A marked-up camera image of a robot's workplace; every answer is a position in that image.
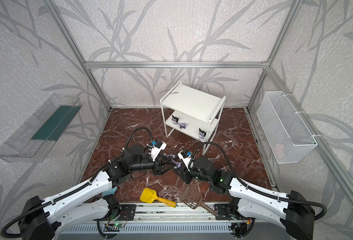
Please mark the clear plastic wall bin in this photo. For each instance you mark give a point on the clear plastic wall bin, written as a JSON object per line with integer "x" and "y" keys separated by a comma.
{"x": 35, "y": 138}

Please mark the blue Doraemon figure pair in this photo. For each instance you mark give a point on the blue Doraemon figure pair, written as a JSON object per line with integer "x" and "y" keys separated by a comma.
{"x": 170, "y": 156}

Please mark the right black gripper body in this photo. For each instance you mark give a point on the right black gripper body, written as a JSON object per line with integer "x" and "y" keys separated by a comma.
{"x": 186, "y": 175}

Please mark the brown slotted toy spatula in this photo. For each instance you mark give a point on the brown slotted toy spatula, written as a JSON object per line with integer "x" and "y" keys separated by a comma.
{"x": 193, "y": 199}

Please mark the dark purple small figure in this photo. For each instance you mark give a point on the dark purple small figure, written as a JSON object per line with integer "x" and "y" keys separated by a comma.
{"x": 182, "y": 125}

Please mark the white wire mesh basket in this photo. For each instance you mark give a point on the white wire mesh basket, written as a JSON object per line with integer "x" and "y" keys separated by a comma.
{"x": 283, "y": 124}

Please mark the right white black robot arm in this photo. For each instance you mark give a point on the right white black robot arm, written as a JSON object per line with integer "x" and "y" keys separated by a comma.
{"x": 290, "y": 211}

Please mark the white two-tier shelf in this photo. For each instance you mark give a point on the white two-tier shelf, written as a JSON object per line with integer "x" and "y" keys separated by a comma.
{"x": 195, "y": 108}

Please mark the small circuit board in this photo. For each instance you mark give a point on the small circuit board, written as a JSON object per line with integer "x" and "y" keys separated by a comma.
{"x": 115, "y": 226}

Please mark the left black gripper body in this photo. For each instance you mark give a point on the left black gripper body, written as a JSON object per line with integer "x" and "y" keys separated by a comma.
{"x": 158, "y": 167}

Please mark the pink item in basket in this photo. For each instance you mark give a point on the pink item in basket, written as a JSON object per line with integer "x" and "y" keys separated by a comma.
{"x": 279, "y": 151}

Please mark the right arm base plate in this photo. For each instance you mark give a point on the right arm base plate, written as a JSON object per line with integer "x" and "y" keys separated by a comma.
{"x": 223, "y": 212}

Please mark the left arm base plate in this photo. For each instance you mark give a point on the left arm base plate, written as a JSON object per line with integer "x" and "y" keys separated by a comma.
{"x": 124, "y": 212}

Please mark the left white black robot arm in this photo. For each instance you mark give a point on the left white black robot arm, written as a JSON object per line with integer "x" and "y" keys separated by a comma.
{"x": 42, "y": 219}

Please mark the purple caped Kuromi figure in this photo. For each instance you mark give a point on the purple caped Kuromi figure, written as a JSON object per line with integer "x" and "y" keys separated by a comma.
{"x": 177, "y": 164}

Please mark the yellow toy shovel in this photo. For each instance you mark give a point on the yellow toy shovel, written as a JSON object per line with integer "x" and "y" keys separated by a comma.
{"x": 149, "y": 196}

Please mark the black purple Kuromi figure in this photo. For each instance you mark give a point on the black purple Kuromi figure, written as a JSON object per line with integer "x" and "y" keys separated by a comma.
{"x": 175, "y": 120}

